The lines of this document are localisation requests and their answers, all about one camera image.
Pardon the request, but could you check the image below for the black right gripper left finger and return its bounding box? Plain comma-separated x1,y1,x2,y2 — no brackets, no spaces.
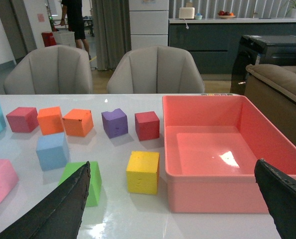
0,162,91,239

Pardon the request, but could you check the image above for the pink foam cube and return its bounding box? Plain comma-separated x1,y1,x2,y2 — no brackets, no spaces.
0,159,19,203

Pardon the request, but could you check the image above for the white toaster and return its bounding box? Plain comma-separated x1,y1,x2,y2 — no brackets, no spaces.
178,7,195,19

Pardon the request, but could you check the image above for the white cabinet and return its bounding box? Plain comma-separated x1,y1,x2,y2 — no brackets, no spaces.
129,0,169,50

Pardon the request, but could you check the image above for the right grey armchair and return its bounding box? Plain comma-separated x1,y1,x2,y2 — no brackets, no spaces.
107,45,205,94

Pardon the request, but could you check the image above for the fruit bowl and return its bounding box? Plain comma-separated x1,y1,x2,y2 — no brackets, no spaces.
217,10,236,19

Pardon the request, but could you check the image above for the red fire extinguisher box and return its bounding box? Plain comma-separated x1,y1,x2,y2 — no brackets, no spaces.
41,31,56,47

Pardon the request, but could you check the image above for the beige sofa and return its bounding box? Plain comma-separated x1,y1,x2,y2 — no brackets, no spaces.
244,64,296,146

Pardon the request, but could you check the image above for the dark washing machine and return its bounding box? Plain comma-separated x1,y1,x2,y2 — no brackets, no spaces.
230,35,296,95

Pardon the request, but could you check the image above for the green foam cube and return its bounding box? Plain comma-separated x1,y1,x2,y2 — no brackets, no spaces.
58,161,102,207

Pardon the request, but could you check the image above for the pink plastic bin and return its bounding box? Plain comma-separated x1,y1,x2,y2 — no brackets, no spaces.
162,95,296,214

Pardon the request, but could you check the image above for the person in black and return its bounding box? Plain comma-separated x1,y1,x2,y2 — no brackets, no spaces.
60,0,91,60

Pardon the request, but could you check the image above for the left grey armchair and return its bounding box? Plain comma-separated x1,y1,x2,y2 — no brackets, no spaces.
3,45,93,95

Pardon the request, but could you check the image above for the right orange foam cube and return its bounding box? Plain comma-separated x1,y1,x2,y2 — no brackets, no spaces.
63,109,94,137

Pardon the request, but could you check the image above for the yellow foam cube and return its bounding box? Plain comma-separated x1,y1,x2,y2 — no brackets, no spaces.
126,151,160,195

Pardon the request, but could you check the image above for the dark grey counter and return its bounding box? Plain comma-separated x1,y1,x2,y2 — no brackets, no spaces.
168,18,296,76

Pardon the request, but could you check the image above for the pink-red foam cube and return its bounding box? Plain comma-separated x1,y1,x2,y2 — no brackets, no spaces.
6,107,39,133

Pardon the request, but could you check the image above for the grey curtain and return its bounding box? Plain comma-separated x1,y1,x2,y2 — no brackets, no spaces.
92,0,131,70

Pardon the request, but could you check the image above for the dark red foam cube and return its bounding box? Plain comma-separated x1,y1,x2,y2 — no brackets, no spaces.
135,111,160,141

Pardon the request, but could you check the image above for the notched purple foam cube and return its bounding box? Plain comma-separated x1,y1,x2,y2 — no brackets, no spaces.
101,108,128,138

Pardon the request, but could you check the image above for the white plastic crate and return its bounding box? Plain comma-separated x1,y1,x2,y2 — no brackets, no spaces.
53,30,76,47

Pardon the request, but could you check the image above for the left orange foam cube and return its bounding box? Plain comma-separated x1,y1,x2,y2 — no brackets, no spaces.
37,107,64,135

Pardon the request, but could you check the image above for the orange foam cube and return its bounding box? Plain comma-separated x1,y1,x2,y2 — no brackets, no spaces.
63,109,94,137
37,107,64,135

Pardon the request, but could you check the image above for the small teal bowl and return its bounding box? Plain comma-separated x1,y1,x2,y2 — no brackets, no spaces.
194,13,203,20

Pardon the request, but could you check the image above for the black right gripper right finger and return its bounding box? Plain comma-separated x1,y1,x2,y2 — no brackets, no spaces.
254,159,296,239

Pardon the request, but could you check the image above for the grey armchair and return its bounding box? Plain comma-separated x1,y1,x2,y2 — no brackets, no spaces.
107,45,205,94
3,45,93,95

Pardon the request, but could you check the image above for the light blue foam cube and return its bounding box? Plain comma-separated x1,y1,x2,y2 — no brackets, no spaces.
36,132,69,172

